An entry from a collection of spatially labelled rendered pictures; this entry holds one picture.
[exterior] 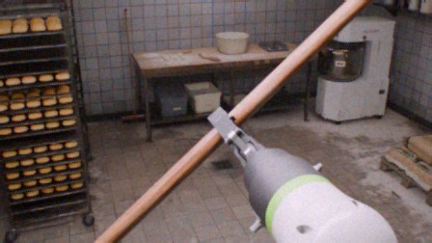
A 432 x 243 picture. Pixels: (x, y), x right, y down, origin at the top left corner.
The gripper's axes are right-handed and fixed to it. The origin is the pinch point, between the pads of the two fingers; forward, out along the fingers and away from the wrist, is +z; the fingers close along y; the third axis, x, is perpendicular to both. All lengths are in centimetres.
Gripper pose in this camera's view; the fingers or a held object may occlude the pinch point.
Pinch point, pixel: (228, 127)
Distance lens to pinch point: 74.1
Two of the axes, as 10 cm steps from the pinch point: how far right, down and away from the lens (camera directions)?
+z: -3.1, -3.6, 8.8
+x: 7.2, -6.9, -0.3
